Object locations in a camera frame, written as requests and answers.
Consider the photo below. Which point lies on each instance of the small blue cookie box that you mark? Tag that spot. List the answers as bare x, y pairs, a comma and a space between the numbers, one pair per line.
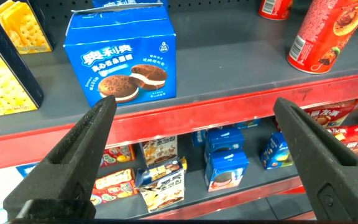
275, 152
198, 137
249, 123
225, 171
224, 140

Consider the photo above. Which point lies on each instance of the grey shop shelf red edges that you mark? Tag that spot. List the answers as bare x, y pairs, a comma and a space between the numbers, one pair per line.
228, 77

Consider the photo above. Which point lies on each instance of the navy yellow cracker box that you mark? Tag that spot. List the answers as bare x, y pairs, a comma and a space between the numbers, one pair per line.
2, 90
23, 28

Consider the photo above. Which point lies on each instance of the white blue cake box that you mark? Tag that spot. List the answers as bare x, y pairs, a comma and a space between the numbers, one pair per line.
158, 171
160, 150
165, 196

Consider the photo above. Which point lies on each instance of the large blue cookie box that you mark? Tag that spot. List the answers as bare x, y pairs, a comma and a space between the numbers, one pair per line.
129, 2
120, 46

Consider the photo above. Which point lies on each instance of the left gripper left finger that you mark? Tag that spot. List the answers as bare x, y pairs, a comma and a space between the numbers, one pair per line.
73, 155

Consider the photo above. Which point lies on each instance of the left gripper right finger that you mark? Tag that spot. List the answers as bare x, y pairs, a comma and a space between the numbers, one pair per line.
319, 155

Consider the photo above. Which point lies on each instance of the red cookie can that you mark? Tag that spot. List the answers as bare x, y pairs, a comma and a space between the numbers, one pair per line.
325, 34
275, 7

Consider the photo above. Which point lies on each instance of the red yellow snack box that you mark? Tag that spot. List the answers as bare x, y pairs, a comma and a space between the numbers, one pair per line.
115, 186
118, 154

